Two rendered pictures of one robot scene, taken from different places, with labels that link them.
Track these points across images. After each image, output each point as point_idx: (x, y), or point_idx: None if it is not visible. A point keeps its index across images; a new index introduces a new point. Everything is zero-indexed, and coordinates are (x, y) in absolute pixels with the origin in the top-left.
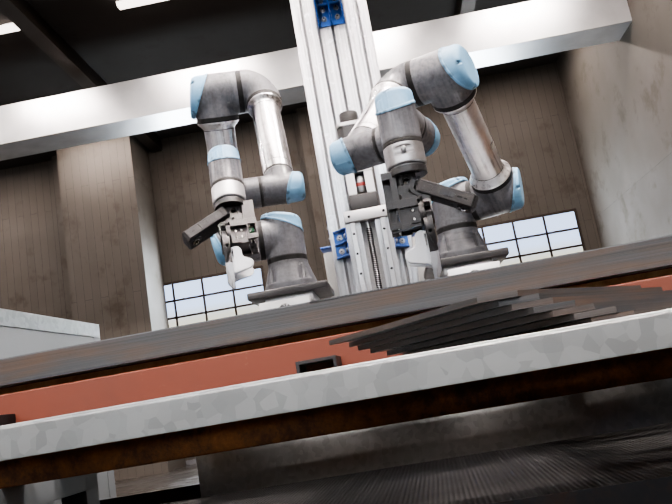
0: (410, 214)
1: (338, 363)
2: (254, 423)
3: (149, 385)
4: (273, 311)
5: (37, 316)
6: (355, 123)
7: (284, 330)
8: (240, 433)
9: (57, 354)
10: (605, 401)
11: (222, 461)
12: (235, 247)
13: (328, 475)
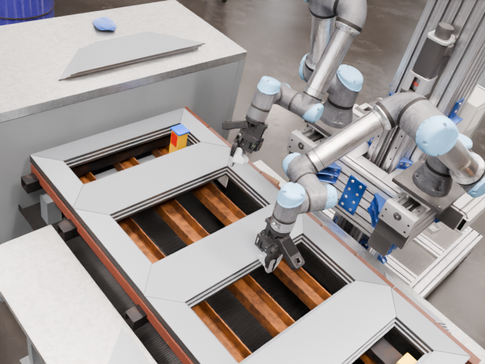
0: (265, 246)
1: (138, 321)
2: None
3: (105, 261)
4: (135, 284)
5: (191, 66)
6: (439, 43)
7: (136, 292)
8: None
9: (86, 226)
10: None
11: (236, 190)
12: (239, 149)
13: None
